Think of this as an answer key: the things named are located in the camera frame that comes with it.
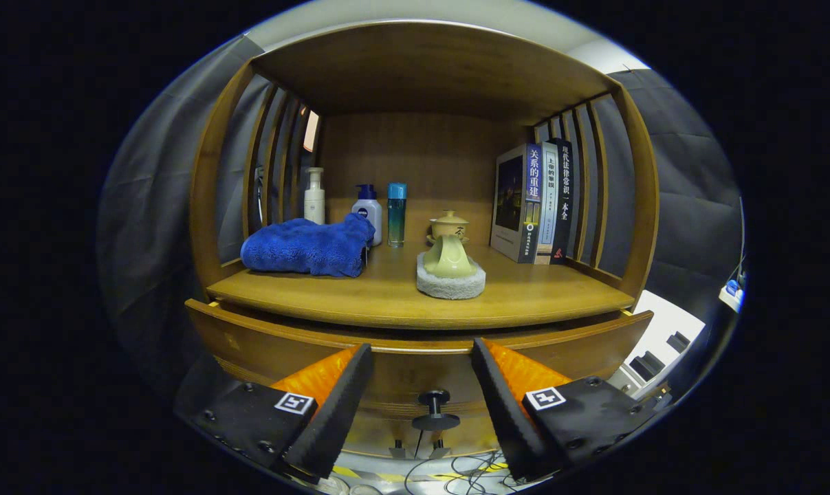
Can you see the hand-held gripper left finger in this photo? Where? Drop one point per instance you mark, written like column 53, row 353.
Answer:
column 339, row 412

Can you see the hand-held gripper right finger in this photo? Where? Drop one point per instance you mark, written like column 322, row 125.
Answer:
column 514, row 416

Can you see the wooden drawer with black knob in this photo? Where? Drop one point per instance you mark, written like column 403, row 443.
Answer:
column 414, row 368

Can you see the wooden cabinet countertop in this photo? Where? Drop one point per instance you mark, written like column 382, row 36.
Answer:
column 545, row 295

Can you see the wooden cabinet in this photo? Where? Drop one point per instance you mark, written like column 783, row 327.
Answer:
column 421, row 158

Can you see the blue towel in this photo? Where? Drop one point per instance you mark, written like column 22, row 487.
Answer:
column 304, row 247

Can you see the white lotion bottle blue cap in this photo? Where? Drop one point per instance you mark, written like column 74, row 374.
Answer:
column 370, row 216

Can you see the teal bottle blue cap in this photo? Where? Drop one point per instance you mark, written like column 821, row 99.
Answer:
column 397, row 220

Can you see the beige lidded tea cup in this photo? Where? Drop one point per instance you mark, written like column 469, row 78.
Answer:
column 449, row 221

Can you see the white pump bottle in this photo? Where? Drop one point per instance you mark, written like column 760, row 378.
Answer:
column 314, row 206

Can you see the book with pale spine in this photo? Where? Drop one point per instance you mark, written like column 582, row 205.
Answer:
column 547, row 206

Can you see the book with blue spine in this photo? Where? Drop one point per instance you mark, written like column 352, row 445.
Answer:
column 511, row 199

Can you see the book with black spine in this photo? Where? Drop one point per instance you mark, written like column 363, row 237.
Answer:
column 564, row 199

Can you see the white side desk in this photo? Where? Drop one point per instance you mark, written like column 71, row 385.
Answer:
column 731, row 299

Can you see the black backdrop cloth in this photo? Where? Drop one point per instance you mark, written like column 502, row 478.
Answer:
column 153, row 227

